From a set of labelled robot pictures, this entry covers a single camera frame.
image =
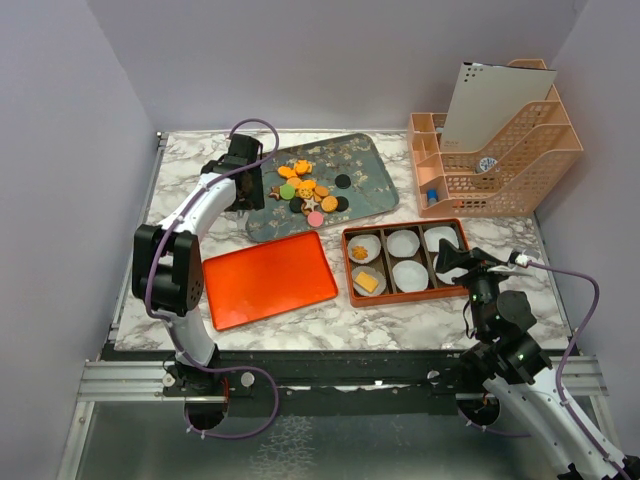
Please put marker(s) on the green round cookie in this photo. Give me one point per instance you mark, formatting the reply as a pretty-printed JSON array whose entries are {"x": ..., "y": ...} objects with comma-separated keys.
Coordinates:
[{"x": 287, "y": 192}]

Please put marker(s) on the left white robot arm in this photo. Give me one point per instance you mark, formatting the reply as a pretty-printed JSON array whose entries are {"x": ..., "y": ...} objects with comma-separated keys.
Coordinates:
[{"x": 167, "y": 272}]

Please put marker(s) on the orange flower cookie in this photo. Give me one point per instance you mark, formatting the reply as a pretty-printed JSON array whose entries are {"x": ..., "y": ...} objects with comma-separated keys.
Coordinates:
[{"x": 302, "y": 167}]

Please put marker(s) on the black round cookie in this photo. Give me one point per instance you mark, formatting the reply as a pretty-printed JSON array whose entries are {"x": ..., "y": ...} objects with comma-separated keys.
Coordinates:
[
  {"x": 342, "y": 204},
  {"x": 343, "y": 181}
]

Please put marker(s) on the brown swirl cookie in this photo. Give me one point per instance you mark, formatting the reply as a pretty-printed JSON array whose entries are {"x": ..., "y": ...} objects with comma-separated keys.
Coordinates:
[{"x": 359, "y": 253}]

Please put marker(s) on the orange cookie tin box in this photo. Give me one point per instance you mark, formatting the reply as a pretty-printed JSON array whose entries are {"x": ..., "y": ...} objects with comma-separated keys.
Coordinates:
[{"x": 384, "y": 263}]

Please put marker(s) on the peach plastic desk organizer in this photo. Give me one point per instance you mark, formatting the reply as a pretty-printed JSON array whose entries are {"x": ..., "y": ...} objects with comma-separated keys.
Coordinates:
[{"x": 533, "y": 151}]

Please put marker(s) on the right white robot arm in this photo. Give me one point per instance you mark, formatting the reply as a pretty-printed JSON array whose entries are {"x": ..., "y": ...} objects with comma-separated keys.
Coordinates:
[{"x": 511, "y": 365}]

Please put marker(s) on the floral dark serving tray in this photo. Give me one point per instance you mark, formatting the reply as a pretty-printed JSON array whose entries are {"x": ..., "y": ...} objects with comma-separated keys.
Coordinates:
[{"x": 372, "y": 191}]

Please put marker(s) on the white star cookie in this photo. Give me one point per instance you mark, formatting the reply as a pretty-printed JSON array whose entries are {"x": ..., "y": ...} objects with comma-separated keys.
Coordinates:
[{"x": 309, "y": 205}]

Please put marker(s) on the brown star cookie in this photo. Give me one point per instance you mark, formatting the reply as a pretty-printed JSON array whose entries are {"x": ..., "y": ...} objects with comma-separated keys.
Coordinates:
[{"x": 275, "y": 193}]

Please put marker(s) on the round patterned tape roll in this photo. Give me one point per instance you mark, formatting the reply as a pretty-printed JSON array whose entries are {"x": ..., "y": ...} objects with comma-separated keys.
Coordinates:
[{"x": 485, "y": 164}]

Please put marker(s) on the orange metal tin lid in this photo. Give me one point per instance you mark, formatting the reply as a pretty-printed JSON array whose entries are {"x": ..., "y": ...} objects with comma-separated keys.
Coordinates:
[{"x": 268, "y": 279}]

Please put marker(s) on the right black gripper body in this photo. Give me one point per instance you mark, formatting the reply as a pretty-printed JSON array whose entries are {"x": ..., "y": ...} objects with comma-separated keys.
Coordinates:
[{"x": 478, "y": 268}]

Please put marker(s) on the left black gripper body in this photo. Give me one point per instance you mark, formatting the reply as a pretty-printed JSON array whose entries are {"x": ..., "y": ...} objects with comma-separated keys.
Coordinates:
[{"x": 254, "y": 198}]

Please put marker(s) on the blue capped bottle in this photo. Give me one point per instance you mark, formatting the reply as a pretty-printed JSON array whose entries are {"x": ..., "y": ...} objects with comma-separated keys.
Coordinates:
[{"x": 432, "y": 197}]

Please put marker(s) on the yellow square cookie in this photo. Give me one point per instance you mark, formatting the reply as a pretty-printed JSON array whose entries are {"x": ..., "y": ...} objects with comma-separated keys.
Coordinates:
[{"x": 366, "y": 282}]

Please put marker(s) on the orange round cracker cookie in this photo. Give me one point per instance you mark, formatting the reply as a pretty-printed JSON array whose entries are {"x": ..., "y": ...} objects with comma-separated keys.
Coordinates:
[{"x": 329, "y": 204}]

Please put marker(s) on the pink round cookie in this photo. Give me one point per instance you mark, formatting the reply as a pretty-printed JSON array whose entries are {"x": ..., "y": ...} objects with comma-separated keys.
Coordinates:
[{"x": 315, "y": 219}]

